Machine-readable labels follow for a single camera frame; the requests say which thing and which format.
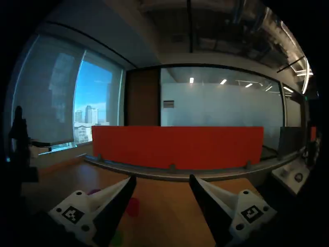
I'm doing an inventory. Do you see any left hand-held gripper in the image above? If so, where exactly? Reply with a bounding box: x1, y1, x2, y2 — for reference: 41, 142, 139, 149
7, 105, 39, 184

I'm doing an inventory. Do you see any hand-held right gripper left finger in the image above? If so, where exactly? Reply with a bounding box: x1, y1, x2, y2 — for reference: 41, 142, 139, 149
47, 175, 137, 247

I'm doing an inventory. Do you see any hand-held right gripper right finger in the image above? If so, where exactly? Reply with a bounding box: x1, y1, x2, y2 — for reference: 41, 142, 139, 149
189, 174, 278, 247

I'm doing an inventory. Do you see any red plastic cup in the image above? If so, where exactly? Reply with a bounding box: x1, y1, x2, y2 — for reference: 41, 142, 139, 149
125, 197, 140, 217

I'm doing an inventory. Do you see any red desk screen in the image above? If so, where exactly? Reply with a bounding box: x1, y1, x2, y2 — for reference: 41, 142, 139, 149
84, 125, 305, 182

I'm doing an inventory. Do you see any black monitor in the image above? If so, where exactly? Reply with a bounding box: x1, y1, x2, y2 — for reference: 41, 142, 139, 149
278, 126, 306, 160

